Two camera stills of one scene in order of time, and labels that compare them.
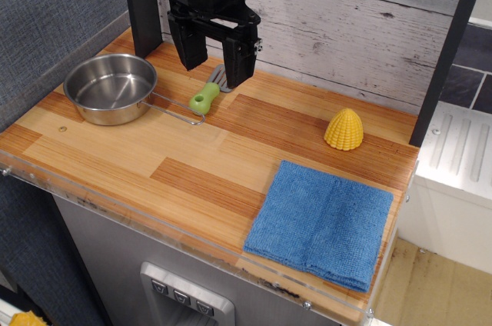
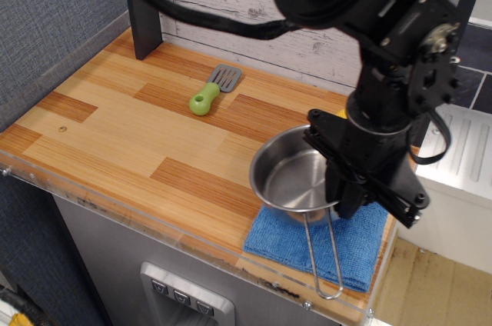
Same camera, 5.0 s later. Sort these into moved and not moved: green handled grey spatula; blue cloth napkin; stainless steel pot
Moved: stainless steel pot
Not moved: green handled grey spatula; blue cloth napkin
